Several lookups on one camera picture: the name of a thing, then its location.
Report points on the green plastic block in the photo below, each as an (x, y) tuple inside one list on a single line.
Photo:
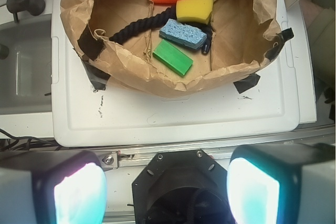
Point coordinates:
[(173, 58)]

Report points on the brown paper bag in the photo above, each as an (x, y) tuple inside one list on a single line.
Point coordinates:
[(118, 37)]

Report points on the clear plastic container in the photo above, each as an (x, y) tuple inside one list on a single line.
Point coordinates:
[(26, 66)]

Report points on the yellow sponge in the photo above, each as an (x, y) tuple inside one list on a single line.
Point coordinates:
[(198, 11)]

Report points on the aluminium frame rail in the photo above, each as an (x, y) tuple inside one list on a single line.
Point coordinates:
[(219, 149)]

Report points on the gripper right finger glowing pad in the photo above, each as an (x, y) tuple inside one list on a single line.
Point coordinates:
[(282, 183)]

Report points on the light blue sponge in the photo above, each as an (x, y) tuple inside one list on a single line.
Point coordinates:
[(184, 35)]

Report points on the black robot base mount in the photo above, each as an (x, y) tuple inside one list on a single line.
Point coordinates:
[(181, 187)]

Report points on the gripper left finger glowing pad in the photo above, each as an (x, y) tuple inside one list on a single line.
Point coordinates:
[(52, 187)]

